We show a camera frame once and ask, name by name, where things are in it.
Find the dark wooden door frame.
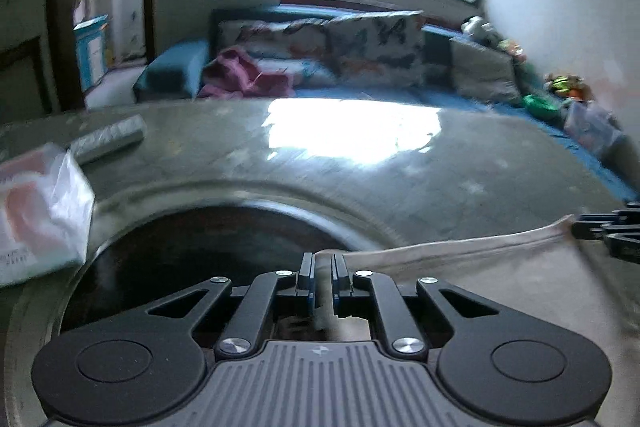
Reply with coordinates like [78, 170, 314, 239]
[47, 0, 161, 110]

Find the white tissue pack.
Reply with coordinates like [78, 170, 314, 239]
[0, 143, 96, 289]

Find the panda plush toy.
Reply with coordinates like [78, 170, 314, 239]
[460, 16, 501, 48]

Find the clear plastic storage box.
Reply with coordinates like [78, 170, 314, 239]
[562, 99, 626, 155]

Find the colourful plush toy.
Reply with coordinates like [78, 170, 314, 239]
[497, 38, 528, 65]

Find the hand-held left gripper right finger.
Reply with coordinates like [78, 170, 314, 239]
[330, 252, 502, 362]

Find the blue corner sofa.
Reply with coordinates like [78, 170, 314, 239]
[132, 4, 640, 202]

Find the dark wooden furniture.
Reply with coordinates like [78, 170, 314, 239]
[0, 34, 53, 118]

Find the square butterfly print pillow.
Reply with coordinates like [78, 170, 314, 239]
[325, 11, 426, 88]

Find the green plush toy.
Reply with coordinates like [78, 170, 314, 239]
[542, 73, 591, 102]

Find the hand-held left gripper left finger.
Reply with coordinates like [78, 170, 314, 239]
[145, 252, 317, 362]

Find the round dark glass cooktop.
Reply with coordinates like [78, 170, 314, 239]
[59, 201, 398, 335]

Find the blue toy cabinet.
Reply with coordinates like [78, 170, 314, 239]
[74, 14, 112, 90]

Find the long butterfly print pillow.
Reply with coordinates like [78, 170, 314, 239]
[217, 19, 332, 82]

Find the grey remote control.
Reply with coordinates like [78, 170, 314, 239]
[69, 114, 147, 166]

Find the beige garment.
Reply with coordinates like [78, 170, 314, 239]
[314, 214, 640, 413]

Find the grey pillow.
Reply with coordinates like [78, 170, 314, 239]
[447, 36, 523, 105]

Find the green bowl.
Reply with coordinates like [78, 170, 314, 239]
[522, 93, 559, 120]

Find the pink cloth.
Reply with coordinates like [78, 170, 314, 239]
[197, 48, 296, 99]

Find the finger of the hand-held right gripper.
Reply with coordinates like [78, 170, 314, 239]
[602, 232, 640, 264]
[571, 201, 640, 240]

